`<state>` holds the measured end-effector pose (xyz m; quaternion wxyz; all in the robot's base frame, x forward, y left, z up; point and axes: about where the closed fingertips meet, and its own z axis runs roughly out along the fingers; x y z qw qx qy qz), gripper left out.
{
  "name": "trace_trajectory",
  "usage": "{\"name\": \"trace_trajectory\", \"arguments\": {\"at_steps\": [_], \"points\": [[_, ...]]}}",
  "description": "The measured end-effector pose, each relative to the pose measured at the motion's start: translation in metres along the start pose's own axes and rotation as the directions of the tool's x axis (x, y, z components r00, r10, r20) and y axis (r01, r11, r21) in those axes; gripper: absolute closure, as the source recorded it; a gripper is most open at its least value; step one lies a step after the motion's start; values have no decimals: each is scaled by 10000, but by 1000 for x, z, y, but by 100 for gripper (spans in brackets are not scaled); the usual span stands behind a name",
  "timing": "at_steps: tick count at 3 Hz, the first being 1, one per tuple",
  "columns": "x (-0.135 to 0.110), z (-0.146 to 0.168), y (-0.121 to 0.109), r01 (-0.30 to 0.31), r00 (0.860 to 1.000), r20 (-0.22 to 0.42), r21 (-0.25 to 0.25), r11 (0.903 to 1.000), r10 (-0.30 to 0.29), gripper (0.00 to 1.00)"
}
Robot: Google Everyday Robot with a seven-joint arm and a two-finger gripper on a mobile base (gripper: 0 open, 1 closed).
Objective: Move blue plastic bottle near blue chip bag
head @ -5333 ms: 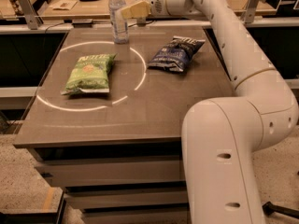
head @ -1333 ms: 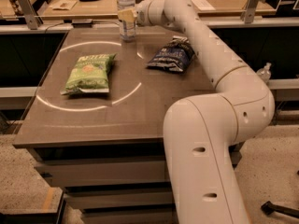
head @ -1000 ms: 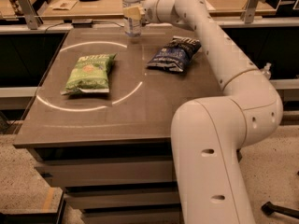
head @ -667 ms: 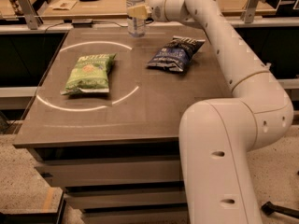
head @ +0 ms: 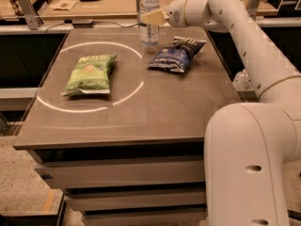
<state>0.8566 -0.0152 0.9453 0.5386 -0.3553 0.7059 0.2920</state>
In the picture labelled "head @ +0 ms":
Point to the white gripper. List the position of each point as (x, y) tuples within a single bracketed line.
[(176, 13)]

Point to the blue plastic water bottle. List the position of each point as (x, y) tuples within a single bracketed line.
[(149, 33)]

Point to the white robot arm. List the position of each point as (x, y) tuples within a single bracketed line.
[(246, 144)]

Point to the blue chip bag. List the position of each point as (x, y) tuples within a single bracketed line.
[(177, 56)]

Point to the green chip bag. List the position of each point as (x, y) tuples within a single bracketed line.
[(90, 76)]

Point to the left sanitizer pump bottle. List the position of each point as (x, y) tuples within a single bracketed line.
[(242, 82)]

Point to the paper card on desk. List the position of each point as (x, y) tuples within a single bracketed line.
[(63, 5)]

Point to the grey drawer cabinet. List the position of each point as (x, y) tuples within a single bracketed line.
[(147, 114)]

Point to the top drawer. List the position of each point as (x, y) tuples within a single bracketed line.
[(145, 172)]

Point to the drawer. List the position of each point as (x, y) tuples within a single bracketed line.
[(142, 218), (136, 199), (145, 172)]

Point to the middle drawer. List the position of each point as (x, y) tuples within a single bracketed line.
[(136, 199)]

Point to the bottom drawer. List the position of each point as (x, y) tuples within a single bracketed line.
[(142, 218)]

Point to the left metal bracket post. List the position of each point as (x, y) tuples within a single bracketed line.
[(33, 20)]

